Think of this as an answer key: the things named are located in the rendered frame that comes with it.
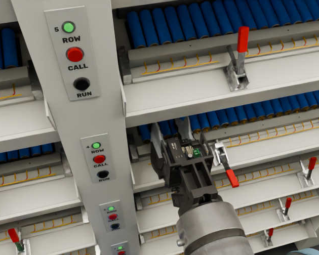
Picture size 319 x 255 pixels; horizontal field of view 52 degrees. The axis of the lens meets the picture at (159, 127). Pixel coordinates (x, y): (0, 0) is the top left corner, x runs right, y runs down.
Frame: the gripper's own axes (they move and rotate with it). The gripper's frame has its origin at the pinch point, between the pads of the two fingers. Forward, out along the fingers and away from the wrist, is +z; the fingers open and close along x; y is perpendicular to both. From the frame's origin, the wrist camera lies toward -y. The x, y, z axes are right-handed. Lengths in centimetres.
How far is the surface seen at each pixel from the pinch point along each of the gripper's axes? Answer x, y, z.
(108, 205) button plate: 13.9, -9.8, -8.7
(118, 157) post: 10.5, 4.4, -8.2
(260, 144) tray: -18.6, -5.3, -5.4
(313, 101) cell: -32.5, -1.4, -0.4
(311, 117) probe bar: -30.3, -2.2, -3.8
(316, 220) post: -52, -56, -8
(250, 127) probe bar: -16.7, -2.0, -3.2
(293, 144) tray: -25.6, -5.9, -6.9
